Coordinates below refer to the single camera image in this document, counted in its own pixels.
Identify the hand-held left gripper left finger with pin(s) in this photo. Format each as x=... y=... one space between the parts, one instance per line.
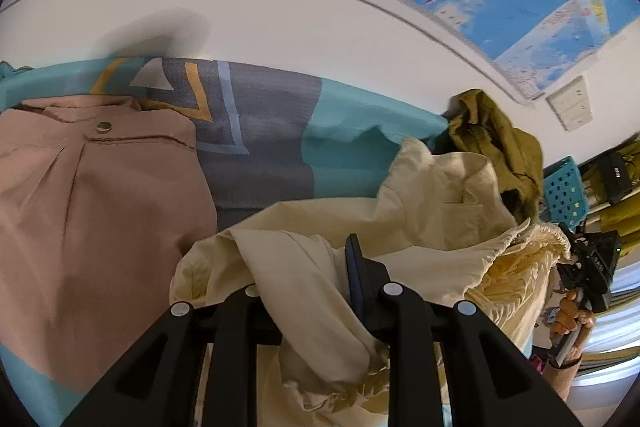
x=240 y=319

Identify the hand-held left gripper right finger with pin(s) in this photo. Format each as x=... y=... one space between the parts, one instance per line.
x=356 y=272

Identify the cream jacket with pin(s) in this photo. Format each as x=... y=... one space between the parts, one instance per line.
x=300 y=252

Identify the person's right forearm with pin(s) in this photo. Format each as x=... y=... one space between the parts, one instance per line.
x=557 y=379

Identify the person's right hand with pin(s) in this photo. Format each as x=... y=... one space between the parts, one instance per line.
x=566 y=319

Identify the blue plastic storage rack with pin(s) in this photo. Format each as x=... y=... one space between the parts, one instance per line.
x=565 y=192

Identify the black handbag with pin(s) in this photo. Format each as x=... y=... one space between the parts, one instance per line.
x=614 y=174

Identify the olive green garment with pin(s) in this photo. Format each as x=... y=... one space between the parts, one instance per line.
x=510 y=147

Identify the teal and grey bedsheet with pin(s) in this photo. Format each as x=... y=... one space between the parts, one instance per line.
x=270 y=132

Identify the pink folded garment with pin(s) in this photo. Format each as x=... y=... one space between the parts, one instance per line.
x=100 y=217

